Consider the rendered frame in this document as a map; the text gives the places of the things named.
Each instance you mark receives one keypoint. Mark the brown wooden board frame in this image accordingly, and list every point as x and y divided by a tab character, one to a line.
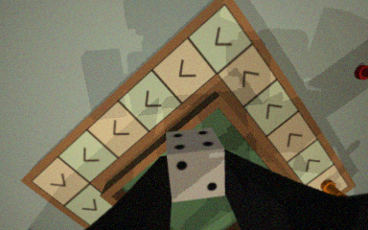
214	84

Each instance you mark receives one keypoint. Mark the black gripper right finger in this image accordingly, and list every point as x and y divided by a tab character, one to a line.
261	199

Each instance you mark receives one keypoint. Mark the red pawn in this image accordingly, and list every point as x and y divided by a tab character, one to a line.
361	72

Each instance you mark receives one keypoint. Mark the white die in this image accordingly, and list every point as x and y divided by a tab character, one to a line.
196	164

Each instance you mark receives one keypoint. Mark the orange pawn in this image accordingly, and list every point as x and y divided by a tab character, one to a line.
329	187

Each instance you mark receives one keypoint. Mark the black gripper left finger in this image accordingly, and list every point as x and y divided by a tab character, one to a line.
146	206

